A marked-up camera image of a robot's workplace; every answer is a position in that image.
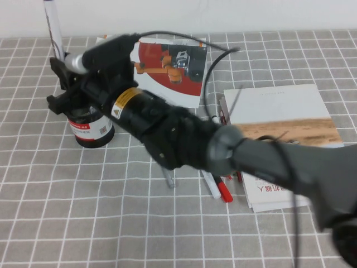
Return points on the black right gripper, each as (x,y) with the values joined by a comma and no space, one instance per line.
(108,83)

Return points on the white marker black cap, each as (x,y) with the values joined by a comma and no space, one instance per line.
(54,30)

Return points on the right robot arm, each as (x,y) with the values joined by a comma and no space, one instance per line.
(279,164)

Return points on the black mesh pen holder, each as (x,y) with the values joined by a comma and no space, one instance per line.
(92,134)

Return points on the white and grey marker pen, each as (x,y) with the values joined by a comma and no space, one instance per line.
(170,180)

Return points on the grey grid tablecloth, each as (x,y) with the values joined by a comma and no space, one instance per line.
(83,209)

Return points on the white paint marker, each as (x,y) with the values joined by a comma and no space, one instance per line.
(213,187)

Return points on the black marker red caps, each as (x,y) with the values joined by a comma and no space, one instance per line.
(226,192)

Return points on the white AgileX brochure desert photo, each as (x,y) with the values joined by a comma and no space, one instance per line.
(279,106)

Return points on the white AgileX brochure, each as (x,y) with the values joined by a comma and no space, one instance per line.
(279,207)

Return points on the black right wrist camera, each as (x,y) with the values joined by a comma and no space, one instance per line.
(108,50)

